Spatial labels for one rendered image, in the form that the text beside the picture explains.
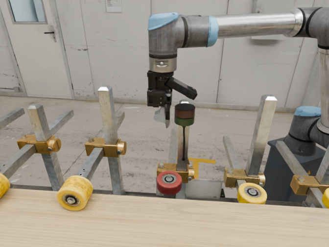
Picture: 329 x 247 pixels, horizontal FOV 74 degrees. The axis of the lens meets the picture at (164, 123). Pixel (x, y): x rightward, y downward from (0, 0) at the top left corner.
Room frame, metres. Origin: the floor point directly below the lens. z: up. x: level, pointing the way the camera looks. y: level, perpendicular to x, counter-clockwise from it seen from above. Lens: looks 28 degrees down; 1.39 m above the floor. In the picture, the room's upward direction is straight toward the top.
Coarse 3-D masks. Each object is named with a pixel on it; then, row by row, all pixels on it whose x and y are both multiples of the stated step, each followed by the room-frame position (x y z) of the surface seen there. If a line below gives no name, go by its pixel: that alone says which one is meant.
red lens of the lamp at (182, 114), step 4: (176, 104) 0.60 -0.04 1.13; (176, 108) 0.57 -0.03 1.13; (176, 112) 0.57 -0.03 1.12; (180, 112) 0.56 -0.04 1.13; (184, 112) 0.55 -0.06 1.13; (188, 112) 0.55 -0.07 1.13; (192, 112) 0.56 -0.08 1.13; (180, 116) 0.56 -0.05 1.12; (184, 116) 0.55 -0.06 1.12; (188, 116) 0.55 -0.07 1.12; (192, 116) 0.56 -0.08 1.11
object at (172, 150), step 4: (172, 128) 0.94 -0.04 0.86; (172, 132) 0.91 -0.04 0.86; (172, 136) 0.87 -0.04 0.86; (176, 136) 0.87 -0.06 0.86; (172, 140) 0.83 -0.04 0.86; (176, 140) 0.83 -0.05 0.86; (172, 144) 0.80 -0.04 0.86; (176, 144) 0.80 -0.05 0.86; (172, 148) 0.77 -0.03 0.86; (172, 152) 0.74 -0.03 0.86; (168, 156) 0.71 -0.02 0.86; (172, 156) 0.71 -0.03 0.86; (168, 160) 0.69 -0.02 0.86; (172, 160) 0.69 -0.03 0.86; (164, 196) 0.52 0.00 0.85; (168, 196) 0.51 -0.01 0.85; (172, 196) 0.51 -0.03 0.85
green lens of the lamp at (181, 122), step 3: (174, 114) 0.59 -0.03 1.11; (174, 117) 0.58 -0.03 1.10; (192, 117) 0.57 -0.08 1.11; (174, 120) 0.58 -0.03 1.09; (177, 120) 0.56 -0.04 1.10; (180, 120) 0.56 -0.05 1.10; (183, 120) 0.55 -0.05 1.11; (186, 120) 0.55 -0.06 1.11; (189, 120) 0.56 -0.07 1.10; (192, 120) 0.56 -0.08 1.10; (177, 123) 0.56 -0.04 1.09; (180, 123) 0.56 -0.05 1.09; (183, 123) 0.55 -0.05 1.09; (186, 123) 0.55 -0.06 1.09; (189, 123) 0.56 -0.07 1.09; (192, 123) 0.56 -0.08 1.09
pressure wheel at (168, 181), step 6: (162, 174) 0.55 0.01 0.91; (168, 174) 0.55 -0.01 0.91; (174, 174) 0.55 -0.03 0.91; (162, 180) 0.52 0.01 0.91; (168, 180) 0.53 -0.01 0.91; (174, 180) 0.53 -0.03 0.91; (180, 180) 0.52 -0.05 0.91; (162, 186) 0.50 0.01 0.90; (168, 186) 0.50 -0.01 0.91; (174, 186) 0.50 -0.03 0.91; (180, 186) 0.51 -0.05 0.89; (162, 192) 0.50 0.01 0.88; (168, 192) 0.49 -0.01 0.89; (174, 192) 0.50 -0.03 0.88
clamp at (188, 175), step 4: (164, 164) 0.65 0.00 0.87; (168, 164) 0.65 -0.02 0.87; (172, 164) 0.65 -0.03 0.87; (176, 164) 0.65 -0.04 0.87; (164, 168) 0.63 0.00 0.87; (168, 168) 0.63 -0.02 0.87; (172, 168) 0.63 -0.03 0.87; (176, 168) 0.63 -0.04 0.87; (188, 168) 0.63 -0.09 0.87; (192, 168) 0.63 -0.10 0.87; (160, 172) 0.61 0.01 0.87; (176, 172) 0.61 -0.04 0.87; (180, 172) 0.61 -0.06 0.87; (184, 172) 0.61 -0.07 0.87; (188, 172) 0.61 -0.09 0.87; (192, 172) 0.61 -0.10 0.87; (184, 176) 0.60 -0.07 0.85; (188, 176) 0.60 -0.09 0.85; (192, 176) 0.60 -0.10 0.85; (184, 180) 0.60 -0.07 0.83; (188, 180) 0.60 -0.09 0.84; (192, 180) 0.61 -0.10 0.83
